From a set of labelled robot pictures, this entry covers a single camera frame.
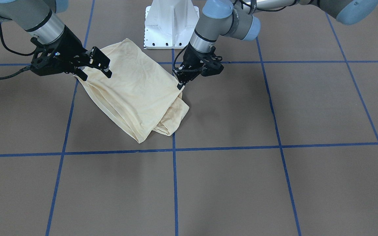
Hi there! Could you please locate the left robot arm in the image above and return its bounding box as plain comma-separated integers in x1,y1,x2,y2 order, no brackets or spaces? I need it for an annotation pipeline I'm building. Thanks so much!
173,0,378,89

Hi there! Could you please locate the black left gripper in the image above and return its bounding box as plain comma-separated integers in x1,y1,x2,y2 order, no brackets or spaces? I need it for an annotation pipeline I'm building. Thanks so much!
173,44,224,90

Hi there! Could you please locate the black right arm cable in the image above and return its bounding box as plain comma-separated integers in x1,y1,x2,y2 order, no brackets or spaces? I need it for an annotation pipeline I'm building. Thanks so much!
0,13,37,80

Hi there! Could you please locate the cream long-sleeve printed shirt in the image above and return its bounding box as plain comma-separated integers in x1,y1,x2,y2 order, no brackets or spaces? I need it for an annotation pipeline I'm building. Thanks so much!
78,38,189,143

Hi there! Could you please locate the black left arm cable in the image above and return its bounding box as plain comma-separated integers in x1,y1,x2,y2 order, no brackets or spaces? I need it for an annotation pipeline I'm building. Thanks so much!
172,44,224,74

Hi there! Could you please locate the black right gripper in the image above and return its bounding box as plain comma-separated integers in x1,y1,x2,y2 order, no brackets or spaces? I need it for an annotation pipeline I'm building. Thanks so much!
31,26,112,82

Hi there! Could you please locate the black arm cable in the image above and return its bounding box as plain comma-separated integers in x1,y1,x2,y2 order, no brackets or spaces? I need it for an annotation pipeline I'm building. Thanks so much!
0,13,37,80
172,44,224,74

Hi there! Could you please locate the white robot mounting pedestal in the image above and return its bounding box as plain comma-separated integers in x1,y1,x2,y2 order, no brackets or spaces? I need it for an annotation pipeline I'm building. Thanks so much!
144,0,200,49

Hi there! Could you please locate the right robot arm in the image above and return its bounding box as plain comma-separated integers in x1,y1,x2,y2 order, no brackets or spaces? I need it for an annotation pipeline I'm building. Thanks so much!
0,0,112,81

